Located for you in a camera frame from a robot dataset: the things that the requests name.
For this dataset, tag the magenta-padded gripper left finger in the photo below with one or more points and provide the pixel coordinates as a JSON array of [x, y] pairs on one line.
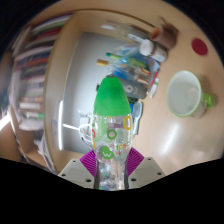
[[78, 170]]

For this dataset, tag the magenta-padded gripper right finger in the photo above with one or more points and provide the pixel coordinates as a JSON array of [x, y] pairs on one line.
[[146, 168]]

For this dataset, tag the clear bottle with green cap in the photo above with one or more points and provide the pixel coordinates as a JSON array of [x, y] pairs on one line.
[[111, 133]]

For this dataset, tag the white light bar lamp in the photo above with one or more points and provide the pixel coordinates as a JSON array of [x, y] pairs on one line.
[[60, 125]]

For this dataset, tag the light blue hairbrush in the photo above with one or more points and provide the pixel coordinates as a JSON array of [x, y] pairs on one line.
[[137, 115]]

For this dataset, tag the grey shaker bottle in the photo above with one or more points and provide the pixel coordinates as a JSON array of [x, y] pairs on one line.
[[133, 88]]

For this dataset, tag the wooden shelf unit with books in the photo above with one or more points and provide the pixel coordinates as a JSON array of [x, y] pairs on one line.
[[33, 83]]

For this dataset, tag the green-capped bottle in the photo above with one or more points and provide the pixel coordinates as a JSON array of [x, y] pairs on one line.
[[130, 60]]

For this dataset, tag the chocolate spread jar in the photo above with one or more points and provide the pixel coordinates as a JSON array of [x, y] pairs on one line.
[[153, 50]]

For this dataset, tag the flat round red coaster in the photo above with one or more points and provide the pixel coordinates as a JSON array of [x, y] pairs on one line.
[[199, 46]]

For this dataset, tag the brown mug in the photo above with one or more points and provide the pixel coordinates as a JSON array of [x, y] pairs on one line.
[[165, 35]]

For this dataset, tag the clear glass bottle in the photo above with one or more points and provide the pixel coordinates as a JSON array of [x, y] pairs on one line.
[[126, 30]]

